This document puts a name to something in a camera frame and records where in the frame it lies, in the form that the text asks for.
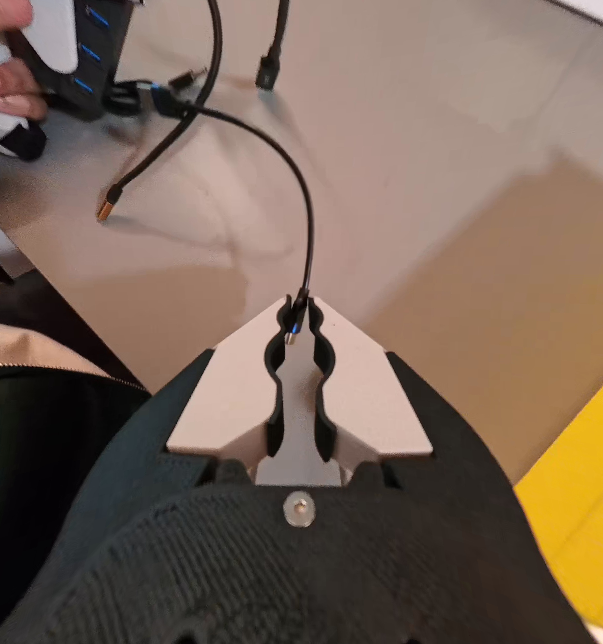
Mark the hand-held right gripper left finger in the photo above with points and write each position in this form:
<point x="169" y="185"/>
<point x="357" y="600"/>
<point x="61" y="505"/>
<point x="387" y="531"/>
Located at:
<point x="226" y="397"/>

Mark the beige garment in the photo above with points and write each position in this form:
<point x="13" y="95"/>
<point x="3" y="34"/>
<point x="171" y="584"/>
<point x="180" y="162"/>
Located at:
<point x="19" y="347"/>

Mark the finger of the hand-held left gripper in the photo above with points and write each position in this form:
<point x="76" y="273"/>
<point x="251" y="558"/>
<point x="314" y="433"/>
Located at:
<point x="52" y="35"/>

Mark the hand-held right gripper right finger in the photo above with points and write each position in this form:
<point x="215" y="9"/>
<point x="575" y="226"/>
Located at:
<point x="372" y="402"/>

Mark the person's left hand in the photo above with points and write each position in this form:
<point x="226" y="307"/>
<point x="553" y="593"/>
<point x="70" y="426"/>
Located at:
<point x="9" y="85"/>

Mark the yellow plastic bin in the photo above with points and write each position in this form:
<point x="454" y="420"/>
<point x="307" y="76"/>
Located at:
<point x="583" y="503"/>

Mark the black USB hub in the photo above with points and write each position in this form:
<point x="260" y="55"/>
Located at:
<point x="112" y="45"/>

